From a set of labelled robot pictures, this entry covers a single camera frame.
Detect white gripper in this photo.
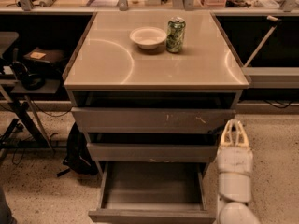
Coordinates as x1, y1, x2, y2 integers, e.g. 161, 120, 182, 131
217, 120, 253, 175

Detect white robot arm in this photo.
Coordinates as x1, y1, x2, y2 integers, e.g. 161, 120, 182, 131
213, 119, 261, 224

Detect grey drawer cabinet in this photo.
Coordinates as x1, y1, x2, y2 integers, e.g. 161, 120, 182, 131
62, 9, 252, 179

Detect grey open bottom drawer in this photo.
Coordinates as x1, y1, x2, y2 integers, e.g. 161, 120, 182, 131
89, 161, 216, 224

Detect grey top drawer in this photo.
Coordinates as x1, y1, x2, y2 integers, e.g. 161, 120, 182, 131
72, 107, 235, 133

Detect grey middle drawer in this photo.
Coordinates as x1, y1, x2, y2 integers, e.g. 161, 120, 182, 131
87, 143, 217, 162

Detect green soda can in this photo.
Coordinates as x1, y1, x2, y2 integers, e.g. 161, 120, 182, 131
166, 17, 186, 53

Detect white bowl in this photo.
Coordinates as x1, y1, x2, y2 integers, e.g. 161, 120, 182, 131
129, 27, 166, 50

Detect black backpack on floor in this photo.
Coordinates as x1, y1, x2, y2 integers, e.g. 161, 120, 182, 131
57, 123, 98, 177

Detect dark box with label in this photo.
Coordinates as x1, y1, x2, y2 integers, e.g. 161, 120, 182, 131
22, 47, 67, 63

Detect grey side stand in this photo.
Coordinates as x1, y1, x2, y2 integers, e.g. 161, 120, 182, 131
0, 31, 62, 154

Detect black headphones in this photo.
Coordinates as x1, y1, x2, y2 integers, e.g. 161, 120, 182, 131
11, 61, 46, 91

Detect grey lever with handle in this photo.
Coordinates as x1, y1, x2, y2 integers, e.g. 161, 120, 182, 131
243, 15, 281, 67

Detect black cable on floor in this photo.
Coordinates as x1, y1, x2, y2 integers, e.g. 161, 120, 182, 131
27, 96, 73, 118

